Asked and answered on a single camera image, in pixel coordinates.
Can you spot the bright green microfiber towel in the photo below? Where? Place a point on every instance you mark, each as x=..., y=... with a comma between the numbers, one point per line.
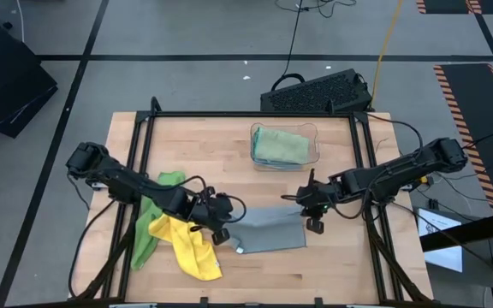
x=148, y=239

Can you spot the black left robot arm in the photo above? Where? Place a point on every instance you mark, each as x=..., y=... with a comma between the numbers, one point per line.
x=135, y=184

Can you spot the plain grey microfiber towel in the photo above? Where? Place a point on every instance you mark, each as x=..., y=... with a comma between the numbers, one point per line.
x=272, y=231

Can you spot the large black equipment case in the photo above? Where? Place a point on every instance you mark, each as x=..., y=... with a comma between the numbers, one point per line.
x=7, y=85

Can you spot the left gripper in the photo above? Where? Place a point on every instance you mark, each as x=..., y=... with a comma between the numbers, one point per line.
x=210, y=211

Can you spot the pale green microfiber towel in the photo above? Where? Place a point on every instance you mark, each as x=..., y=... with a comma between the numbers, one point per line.
x=280, y=145

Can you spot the yellow microfiber towel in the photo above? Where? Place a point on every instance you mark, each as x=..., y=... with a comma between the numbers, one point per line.
x=195, y=252

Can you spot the small yellow connector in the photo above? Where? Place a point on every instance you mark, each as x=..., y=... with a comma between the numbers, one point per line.
x=423, y=180

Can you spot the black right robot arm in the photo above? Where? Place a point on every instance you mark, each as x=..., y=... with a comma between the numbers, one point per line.
x=400, y=171

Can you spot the clear plastic bin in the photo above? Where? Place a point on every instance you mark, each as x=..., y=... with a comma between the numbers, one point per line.
x=315, y=149

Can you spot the white printed sheet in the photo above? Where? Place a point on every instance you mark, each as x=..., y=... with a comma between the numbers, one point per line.
x=443, y=256

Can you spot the black metal table frame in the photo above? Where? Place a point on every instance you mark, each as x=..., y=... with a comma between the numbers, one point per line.
x=195, y=114

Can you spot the black metal beam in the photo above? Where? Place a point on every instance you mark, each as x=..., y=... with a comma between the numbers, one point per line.
x=477, y=231

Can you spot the black hazard-striped floor mat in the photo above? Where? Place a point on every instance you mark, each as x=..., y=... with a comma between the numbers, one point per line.
x=473, y=107
x=443, y=5

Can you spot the black perforated computer case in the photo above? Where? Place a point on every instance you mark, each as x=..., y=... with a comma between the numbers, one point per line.
x=315, y=90

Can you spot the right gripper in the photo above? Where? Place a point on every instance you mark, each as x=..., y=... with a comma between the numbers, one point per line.
x=319, y=197

